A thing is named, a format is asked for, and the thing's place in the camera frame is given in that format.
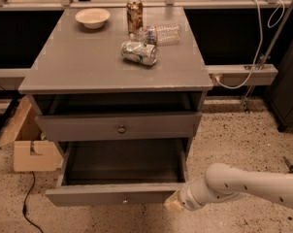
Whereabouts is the grey drawer cabinet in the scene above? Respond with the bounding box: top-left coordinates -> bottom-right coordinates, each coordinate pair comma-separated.
17,6 -> 214,190

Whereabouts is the clear plastic water bottle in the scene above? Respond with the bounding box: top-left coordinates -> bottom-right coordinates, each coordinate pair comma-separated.
130,23 -> 181,46

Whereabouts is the black floor cable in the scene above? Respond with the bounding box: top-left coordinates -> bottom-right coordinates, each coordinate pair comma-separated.
21,171 -> 45,233

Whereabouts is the grey metal railing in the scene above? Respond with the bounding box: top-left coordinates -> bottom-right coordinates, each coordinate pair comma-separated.
0,0 -> 293,91

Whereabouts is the grey drawer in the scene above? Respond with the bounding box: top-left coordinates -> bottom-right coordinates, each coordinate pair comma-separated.
36,113 -> 202,142
46,139 -> 187,206

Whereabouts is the cardboard box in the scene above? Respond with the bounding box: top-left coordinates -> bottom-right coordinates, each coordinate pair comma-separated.
0,96 -> 63,172

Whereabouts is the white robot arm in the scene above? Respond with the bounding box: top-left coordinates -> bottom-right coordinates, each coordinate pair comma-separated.
164,163 -> 293,212

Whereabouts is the beige ceramic bowl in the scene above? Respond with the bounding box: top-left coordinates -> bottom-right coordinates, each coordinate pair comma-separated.
75,8 -> 111,29

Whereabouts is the dark grey cabinet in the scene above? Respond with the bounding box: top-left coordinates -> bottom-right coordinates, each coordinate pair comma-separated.
265,40 -> 293,132

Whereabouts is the thin metal rod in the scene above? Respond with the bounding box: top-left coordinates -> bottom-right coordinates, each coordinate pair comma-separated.
241,0 -> 293,113

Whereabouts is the crushed silver green can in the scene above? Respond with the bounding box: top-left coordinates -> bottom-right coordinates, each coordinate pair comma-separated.
120,41 -> 157,66

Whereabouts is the upright gold drink can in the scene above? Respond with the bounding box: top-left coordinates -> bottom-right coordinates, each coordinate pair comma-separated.
126,0 -> 143,33

